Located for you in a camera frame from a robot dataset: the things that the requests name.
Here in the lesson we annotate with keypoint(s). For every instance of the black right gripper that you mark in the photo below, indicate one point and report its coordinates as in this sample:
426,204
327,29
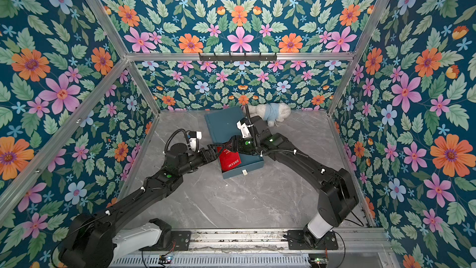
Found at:
243,144

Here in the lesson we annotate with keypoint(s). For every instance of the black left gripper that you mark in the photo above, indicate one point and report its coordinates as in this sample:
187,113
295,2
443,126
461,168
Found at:
209,153

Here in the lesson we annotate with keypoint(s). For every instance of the red postcard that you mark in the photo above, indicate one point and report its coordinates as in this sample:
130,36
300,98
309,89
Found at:
229,160

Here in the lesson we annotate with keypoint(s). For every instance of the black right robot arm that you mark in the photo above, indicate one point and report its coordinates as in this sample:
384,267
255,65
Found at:
337,195

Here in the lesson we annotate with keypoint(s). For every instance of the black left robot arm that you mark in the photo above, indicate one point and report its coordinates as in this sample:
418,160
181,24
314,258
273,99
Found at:
97,240

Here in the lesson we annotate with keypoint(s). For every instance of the white plush toy dog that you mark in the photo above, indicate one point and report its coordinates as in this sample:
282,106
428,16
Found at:
271,113

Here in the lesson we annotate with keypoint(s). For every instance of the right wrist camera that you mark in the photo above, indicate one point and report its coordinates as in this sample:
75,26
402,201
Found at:
243,127

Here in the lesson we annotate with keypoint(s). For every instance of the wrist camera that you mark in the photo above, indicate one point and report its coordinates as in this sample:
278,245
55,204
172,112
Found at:
243,127
194,138

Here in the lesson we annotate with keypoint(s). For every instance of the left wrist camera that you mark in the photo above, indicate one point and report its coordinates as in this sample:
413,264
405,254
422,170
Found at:
194,138

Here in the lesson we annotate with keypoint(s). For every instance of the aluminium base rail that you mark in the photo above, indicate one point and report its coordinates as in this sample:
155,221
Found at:
353,240

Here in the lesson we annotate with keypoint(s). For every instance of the black hook rail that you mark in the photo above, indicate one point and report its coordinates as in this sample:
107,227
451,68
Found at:
237,57

